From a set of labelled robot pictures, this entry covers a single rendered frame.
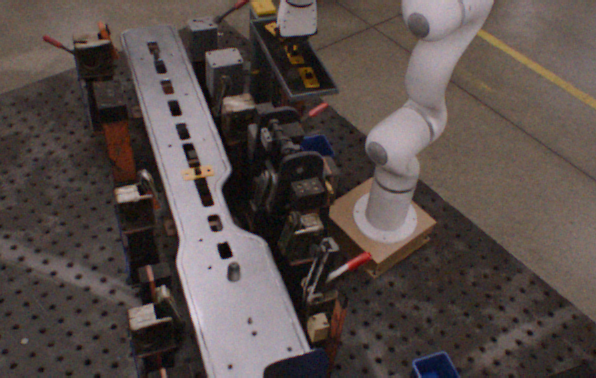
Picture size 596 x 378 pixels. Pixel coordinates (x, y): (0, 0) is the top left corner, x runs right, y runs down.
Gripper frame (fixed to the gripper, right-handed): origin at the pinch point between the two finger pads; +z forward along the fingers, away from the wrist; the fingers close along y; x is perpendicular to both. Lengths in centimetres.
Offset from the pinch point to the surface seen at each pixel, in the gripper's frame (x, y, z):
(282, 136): 34.3, 12.5, 0.2
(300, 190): 46.4, 10.8, 6.8
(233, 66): -5.5, 16.3, 8.4
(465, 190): -34, -105, 118
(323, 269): 72, 13, 3
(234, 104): 8.5, 18.9, 10.6
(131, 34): -41, 43, 19
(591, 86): -97, -219, 118
